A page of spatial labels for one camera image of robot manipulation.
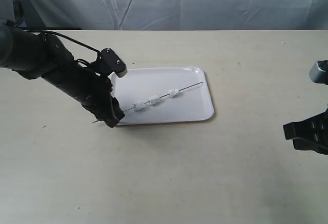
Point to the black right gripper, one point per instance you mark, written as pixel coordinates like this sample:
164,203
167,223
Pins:
305,137

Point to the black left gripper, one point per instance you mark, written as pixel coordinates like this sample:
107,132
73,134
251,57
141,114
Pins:
93,92

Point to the white foam piece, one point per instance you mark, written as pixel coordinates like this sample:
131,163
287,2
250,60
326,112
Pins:
173,93
154,100
140,105

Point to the thin metal skewer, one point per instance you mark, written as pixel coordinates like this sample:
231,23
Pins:
182,89

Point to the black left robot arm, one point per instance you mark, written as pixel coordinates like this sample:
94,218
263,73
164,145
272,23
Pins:
41,54

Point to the white rectangular plastic tray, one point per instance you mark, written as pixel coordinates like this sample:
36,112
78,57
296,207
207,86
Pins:
193,104

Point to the grey-blue backdrop cloth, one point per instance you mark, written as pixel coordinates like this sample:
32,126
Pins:
172,14

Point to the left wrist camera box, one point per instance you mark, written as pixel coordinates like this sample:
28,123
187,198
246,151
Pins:
109,62

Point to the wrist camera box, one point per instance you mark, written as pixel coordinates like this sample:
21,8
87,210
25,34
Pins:
318,72
109,62

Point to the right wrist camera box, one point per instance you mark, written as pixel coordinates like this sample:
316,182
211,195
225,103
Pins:
318,72

